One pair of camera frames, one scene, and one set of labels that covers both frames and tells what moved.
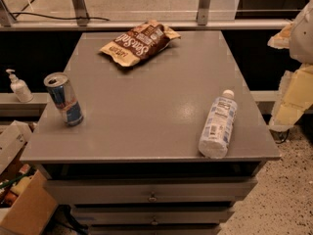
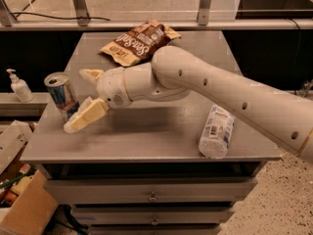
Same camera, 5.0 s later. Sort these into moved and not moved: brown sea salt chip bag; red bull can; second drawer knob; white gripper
Moved: white gripper
Not moved: second drawer knob; brown sea salt chip bag; red bull can
